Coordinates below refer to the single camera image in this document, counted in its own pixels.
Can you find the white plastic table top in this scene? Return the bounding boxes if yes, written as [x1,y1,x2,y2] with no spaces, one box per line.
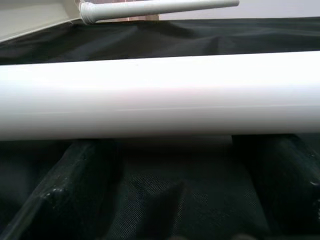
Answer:
[0,0,85,44]

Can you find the black cloth table cover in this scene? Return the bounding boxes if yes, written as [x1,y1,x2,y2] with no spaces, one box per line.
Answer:
[0,16,320,240]

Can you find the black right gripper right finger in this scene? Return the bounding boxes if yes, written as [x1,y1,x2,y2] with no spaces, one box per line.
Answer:
[231,134,320,240]

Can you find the white plastic table leg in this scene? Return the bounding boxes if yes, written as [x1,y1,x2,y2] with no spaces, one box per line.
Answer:
[0,51,320,142]
[79,0,240,25]

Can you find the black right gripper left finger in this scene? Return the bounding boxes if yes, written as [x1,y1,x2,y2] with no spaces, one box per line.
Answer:
[0,139,124,240]

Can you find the beige door frame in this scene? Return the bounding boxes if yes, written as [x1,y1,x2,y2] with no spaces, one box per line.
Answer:
[126,14,161,23]

